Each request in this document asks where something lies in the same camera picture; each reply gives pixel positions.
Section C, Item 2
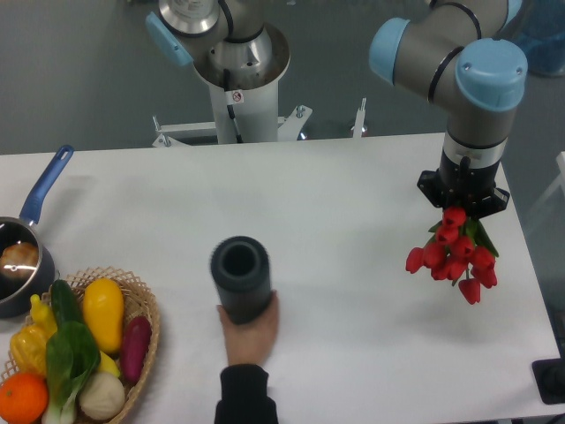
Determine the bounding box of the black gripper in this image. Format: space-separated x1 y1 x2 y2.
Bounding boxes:
417 155 510 219

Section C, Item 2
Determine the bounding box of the red tulip bouquet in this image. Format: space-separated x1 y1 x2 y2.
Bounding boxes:
405 206 499 305

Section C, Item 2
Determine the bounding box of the dark grey cylindrical vase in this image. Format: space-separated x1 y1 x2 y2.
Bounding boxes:
210 236 272 325

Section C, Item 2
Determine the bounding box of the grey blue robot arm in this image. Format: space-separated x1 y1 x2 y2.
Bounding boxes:
369 1 528 219

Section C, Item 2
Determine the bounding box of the black sleeved forearm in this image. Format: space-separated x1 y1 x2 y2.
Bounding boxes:
215 364 279 424

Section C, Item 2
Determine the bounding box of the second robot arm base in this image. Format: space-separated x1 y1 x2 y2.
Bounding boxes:
145 1 290 91

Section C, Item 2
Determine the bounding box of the person's hand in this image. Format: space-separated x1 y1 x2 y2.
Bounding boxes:
216 291 280 367

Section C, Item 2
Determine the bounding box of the blue bin in background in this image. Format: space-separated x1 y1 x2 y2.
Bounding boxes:
513 0 564 78

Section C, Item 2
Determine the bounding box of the black device at edge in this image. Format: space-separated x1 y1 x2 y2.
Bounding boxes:
531 359 564 405

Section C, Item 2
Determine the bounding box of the wicker basket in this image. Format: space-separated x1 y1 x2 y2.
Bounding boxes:
1 267 160 423

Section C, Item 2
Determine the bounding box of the purple eggplant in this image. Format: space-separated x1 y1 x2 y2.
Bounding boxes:
120 316 152 384

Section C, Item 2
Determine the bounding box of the yellow squash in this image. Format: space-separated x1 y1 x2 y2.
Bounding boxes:
83 278 124 355

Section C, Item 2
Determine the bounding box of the green cucumber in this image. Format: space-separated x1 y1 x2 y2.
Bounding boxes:
50 279 85 327

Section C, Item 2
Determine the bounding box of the white garlic bulb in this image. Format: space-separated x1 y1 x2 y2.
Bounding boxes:
79 372 125 420

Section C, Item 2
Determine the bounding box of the green bok choy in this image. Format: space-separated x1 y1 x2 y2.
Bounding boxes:
41 320 102 424

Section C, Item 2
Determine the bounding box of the small yellow banana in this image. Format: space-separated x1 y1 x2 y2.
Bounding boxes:
30 294 57 337

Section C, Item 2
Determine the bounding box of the brown bun in pan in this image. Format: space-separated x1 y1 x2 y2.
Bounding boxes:
1 242 39 279

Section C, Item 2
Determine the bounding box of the yellow bell pepper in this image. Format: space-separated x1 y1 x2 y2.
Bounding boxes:
10 324 48 377

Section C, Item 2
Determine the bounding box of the orange fruit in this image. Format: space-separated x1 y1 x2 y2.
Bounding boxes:
1 373 49 424

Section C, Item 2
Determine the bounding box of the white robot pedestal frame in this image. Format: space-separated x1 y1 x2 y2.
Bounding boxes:
152 83 370 148

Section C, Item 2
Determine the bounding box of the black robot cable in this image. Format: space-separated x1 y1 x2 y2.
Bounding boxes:
222 68 244 144

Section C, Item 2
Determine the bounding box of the blue handled saucepan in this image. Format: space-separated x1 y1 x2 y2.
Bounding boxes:
1 145 74 319

